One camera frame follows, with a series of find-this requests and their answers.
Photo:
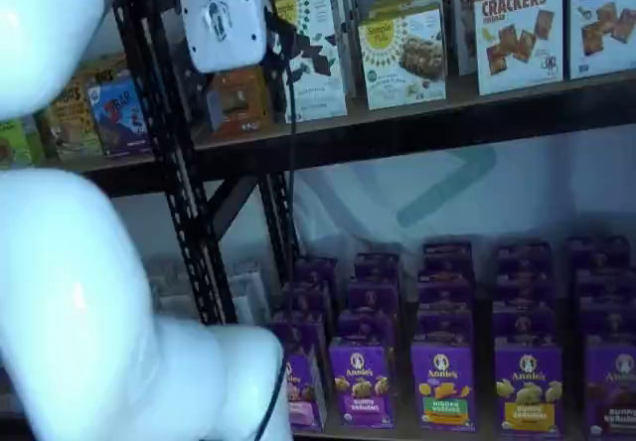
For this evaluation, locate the orange baking mix box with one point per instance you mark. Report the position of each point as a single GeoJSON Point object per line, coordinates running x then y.
{"type": "Point", "coordinates": [248, 123]}

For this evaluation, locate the purple Annie's box yellow label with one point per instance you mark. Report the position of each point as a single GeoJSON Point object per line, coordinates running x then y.
{"type": "Point", "coordinates": [524, 289]}
{"type": "Point", "coordinates": [529, 386]}
{"type": "Point", "coordinates": [524, 259]}
{"type": "Point", "coordinates": [524, 322]}

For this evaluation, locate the orange-topped pretzel crackers box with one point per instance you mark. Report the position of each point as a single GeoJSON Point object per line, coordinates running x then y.
{"type": "Point", "coordinates": [517, 39]}

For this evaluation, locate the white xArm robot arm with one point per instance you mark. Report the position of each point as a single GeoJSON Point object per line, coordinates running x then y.
{"type": "Point", "coordinates": [74, 312]}

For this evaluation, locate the purple Annie's box pink label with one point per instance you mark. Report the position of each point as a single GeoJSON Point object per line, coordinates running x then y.
{"type": "Point", "coordinates": [305, 411]}
{"type": "Point", "coordinates": [298, 332]}
{"type": "Point", "coordinates": [315, 269]}
{"type": "Point", "coordinates": [305, 297]}

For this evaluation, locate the purple Annie's box green label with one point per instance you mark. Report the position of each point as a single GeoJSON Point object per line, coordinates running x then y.
{"type": "Point", "coordinates": [444, 386]}
{"type": "Point", "coordinates": [447, 257]}
{"type": "Point", "coordinates": [444, 324]}
{"type": "Point", "coordinates": [444, 289]}

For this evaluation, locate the blue Z Bar box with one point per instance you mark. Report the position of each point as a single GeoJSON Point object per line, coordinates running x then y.
{"type": "Point", "coordinates": [119, 118]}

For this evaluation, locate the blue-topped crackers box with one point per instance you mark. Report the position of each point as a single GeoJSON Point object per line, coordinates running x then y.
{"type": "Point", "coordinates": [606, 29]}

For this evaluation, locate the purple Annie's box brown label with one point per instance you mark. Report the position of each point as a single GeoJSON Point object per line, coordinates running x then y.
{"type": "Point", "coordinates": [603, 287]}
{"type": "Point", "coordinates": [598, 252]}
{"type": "Point", "coordinates": [608, 322]}
{"type": "Point", "coordinates": [613, 391]}

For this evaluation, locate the yellow snack box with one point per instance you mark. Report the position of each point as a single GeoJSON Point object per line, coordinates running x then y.
{"type": "Point", "coordinates": [74, 128]}

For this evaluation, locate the green snack box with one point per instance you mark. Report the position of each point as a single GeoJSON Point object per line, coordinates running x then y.
{"type": "Point", "coordinates": [20, 143]}

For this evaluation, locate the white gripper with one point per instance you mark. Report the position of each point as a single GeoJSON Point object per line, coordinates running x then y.
{"type": "Point", "coordinates": [223, 19]}

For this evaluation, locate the white backdrop sheet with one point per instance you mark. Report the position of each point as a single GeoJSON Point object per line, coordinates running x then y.
{"type": "Point", "coordinates": [546, 188]}

